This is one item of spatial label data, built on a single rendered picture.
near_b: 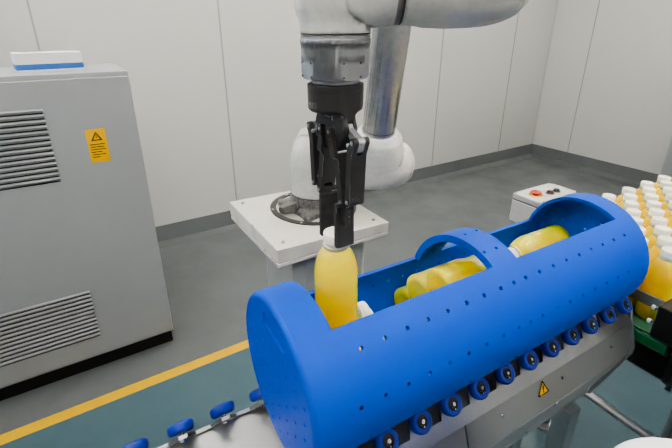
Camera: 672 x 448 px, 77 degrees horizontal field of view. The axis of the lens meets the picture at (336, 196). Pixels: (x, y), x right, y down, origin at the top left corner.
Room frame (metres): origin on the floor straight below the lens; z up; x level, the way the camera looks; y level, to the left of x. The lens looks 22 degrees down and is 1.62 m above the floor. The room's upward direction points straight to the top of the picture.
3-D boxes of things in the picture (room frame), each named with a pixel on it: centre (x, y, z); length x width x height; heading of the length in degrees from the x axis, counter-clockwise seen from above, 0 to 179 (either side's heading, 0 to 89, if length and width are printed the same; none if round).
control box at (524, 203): (1.33, -0.71, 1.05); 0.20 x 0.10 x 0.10; 120
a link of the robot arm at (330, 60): (0.58, 0.00, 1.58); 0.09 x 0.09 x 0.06
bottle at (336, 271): (0.58, 0.00, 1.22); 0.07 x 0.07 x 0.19
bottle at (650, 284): (0.94, -0.85, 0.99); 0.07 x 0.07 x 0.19
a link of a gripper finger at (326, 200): (0.60, 0.01, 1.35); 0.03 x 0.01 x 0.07; 121
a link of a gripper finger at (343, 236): (0.56, -0.01, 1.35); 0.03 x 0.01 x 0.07; 121
